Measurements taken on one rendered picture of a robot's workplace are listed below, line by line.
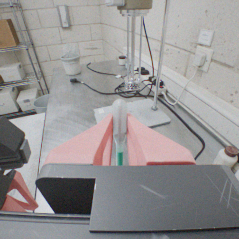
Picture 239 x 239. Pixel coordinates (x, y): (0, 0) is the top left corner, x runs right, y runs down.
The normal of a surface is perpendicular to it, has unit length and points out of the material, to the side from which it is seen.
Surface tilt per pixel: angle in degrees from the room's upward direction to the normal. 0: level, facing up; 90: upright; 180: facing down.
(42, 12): 90
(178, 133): 0
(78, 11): 90
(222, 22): 90
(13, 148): 62
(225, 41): 90
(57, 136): 0
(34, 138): 0
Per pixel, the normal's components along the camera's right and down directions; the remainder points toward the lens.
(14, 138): 0.80, -0.59
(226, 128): -0.95, 0.21
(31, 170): -0.04, -0.79
